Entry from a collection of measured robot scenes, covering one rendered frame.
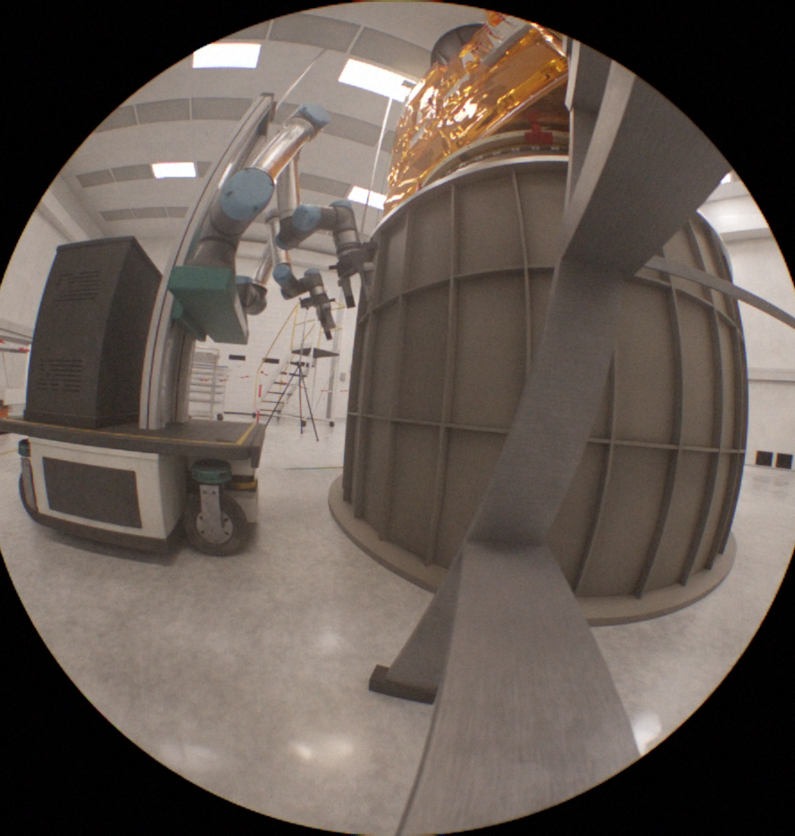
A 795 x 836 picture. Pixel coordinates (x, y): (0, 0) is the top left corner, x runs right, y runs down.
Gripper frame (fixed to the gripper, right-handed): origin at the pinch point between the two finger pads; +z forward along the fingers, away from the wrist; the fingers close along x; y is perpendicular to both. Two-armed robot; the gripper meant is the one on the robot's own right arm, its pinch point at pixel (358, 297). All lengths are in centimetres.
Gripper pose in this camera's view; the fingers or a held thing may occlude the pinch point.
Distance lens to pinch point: 85.7
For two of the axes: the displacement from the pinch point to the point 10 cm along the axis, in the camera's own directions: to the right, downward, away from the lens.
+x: 5.2, 1.9, -8.3
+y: -8.3, 3.4, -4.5
